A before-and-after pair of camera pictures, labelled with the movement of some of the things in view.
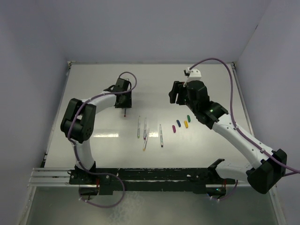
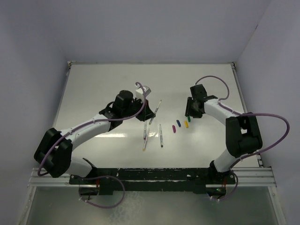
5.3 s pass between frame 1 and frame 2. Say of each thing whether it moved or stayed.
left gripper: moved
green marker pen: moved
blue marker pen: stayed
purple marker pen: stayed
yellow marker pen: stayed
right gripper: moved
